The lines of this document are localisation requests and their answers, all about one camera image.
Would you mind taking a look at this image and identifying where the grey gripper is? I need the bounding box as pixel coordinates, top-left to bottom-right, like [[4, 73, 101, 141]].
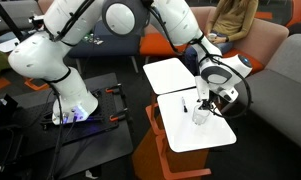
[[194, 75, 216, 113]]

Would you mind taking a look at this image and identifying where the clear drinking glass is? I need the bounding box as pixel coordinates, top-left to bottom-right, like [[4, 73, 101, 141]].
[[192, 104, 212, 126]]

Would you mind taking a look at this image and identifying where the white coffee table top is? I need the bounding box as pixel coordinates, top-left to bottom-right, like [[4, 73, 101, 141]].
[[156, 87, 238, 154], [142, 57, 198, 96]]

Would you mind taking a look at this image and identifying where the black marker pen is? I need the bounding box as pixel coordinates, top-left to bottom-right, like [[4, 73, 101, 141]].
[[180, 96, 188, 113]]

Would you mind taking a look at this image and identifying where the white cup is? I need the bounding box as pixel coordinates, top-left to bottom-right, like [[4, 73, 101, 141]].
[[207, 32, 218, 43]]

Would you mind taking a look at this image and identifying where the grey corner sofa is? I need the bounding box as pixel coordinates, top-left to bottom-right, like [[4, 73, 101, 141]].
[[234, 33, 301, 158]]

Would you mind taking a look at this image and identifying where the woman in mustard sweater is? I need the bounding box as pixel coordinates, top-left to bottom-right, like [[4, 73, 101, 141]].
[[183, 0, 259, 76]]

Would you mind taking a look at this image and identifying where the orange seat sofa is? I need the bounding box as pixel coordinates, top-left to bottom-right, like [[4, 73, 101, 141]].
[[139, 5, 290, 75]]

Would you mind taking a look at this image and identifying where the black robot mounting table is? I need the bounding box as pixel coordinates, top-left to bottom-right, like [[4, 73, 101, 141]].
[[9, 72, 134, 180]]

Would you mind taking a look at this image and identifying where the navy blue chair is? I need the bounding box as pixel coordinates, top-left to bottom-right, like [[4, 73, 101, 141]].
[[67, 19, 143, 75]]

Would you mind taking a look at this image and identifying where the orange armchair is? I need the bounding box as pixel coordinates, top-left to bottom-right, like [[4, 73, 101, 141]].
[[285, 0, 301, 36]]

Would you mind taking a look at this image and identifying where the black control box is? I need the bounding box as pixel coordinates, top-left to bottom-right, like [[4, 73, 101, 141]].
[[0, 94, 25, 174]]

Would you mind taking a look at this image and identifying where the grey background sofa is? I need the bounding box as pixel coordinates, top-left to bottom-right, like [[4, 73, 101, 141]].
[[0, 0, 45, 33]]

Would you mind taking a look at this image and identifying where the black tripod pole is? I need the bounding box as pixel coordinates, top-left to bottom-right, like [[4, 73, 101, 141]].
[[0, 0, 25, 43]]

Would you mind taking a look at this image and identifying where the orange table frame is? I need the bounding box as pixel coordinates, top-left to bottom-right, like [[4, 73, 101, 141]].
[[155, 133, 213, 180], [145, 102, 167, 136]]

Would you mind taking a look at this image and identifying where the black clamp orange handle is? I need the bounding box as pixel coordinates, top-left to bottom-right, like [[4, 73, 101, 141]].
[[104, 83, 124, 95], [108, 108, 129, 123]]

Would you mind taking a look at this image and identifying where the black base cable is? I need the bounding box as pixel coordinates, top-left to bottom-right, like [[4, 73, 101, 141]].
[[45, 89, 78, 180]]

